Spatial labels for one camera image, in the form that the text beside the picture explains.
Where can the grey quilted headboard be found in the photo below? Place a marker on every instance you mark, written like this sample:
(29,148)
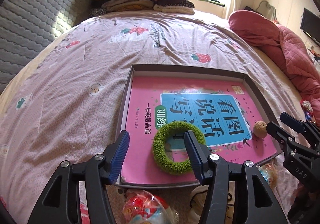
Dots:
(29,26)

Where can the pink strawberry bed sheet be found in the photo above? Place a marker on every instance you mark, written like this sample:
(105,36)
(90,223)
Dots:
(64,105)

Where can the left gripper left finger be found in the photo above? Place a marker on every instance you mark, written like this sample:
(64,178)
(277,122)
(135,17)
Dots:
(59,202)

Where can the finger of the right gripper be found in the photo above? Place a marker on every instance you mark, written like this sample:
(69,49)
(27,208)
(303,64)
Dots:
(293,121)
(286,141)

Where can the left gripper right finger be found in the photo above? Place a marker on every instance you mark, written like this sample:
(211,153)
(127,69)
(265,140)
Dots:
(254,200)

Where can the walnut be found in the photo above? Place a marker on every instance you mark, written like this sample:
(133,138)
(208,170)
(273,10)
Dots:
(259,129)

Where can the blue surprise egg toy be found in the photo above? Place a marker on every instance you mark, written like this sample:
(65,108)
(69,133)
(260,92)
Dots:
(269,173)

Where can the red blue surprise egg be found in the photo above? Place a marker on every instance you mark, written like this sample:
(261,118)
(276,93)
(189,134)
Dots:
(141,206)

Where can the pink quilted blanket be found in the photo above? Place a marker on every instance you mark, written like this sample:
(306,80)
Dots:
(284,48)

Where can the black flat tv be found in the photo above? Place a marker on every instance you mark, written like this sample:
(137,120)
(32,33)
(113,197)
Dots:
(310,25)

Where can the white drawstring cloth bag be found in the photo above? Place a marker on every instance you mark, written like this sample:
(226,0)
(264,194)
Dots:
(197,200)

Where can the small toy figure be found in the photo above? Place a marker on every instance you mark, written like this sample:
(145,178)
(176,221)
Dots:
(308,111)

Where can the pink chinese workbook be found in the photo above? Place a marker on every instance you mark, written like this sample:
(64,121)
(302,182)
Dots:
(200,128)

